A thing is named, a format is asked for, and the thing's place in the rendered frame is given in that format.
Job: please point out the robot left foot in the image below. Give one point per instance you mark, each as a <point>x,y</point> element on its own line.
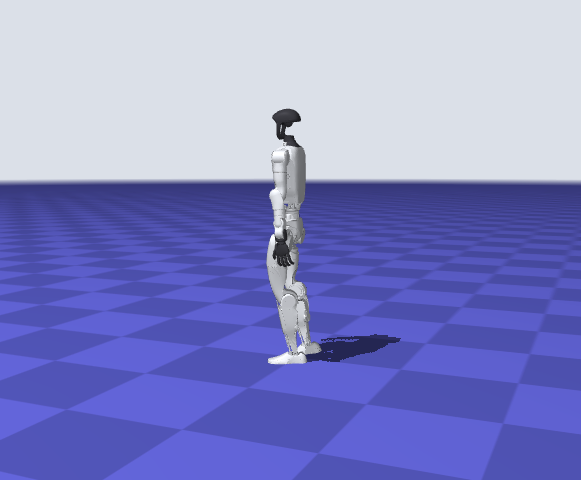
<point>288,359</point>

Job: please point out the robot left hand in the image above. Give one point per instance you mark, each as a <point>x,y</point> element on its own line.
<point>281,249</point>

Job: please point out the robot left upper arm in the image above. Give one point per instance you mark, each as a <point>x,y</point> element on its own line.
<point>280,160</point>

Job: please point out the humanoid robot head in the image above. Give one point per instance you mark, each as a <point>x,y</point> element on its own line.
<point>286,117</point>

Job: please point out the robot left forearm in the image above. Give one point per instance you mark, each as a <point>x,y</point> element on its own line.
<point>279,213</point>

